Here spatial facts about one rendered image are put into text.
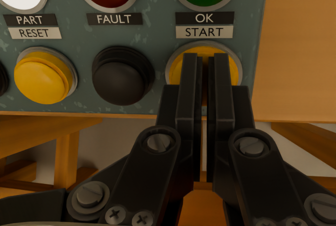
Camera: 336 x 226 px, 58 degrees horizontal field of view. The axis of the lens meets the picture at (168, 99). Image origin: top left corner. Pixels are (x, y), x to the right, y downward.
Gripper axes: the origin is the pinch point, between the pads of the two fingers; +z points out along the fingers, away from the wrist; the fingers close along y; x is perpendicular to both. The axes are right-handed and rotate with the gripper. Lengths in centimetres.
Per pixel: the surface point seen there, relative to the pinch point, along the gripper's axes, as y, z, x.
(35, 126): -36, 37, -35
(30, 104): -8.6, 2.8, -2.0
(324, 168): 41, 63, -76
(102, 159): -36, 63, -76
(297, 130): 23, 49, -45
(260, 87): 2.8, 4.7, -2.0
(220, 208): 1.6, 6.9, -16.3
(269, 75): 3.2, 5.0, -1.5
